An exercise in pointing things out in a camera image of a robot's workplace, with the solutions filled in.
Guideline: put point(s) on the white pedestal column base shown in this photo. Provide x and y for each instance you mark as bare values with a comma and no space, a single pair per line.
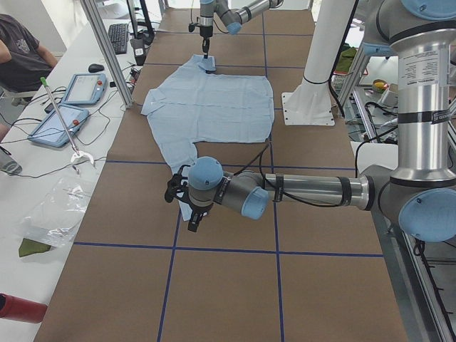
310,103

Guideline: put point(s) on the clear plastic bag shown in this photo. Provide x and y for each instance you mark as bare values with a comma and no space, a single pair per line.
55,219

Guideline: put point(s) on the black computer mouse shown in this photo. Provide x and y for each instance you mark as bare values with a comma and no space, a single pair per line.
95,68

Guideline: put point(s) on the lower blue teach pendant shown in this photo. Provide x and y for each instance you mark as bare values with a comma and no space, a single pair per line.
50,131

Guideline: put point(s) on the blue teach pendant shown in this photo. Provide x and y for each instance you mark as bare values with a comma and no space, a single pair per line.
85,89
50,131

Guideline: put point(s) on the brown paper table mat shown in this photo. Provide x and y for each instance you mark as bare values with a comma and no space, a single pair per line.
300,273

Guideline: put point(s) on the seated person dark shirt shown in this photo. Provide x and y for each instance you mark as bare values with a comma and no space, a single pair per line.
24,60

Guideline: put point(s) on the aluminium frame post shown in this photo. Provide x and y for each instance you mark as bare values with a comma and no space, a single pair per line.
101,36

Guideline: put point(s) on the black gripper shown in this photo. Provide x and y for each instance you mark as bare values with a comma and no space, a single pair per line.
197,210
205,33

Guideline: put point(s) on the upper blue teach pendant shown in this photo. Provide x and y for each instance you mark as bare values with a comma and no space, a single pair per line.
85,89

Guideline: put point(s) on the long reacher grabber tool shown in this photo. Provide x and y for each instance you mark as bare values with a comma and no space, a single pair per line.
77,154

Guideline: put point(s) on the light blue button-up shirt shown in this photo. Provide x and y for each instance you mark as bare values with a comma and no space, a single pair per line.
192,106

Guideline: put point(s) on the red cylinder bottle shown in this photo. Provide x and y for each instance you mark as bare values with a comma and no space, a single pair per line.
19,309

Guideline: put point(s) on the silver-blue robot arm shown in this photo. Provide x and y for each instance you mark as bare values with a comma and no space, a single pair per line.
232,19
411,184

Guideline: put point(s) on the black keyboard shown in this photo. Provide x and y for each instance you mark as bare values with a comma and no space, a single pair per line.
119,37

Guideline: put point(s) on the green folded cloth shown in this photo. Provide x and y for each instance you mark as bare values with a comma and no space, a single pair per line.
29,247

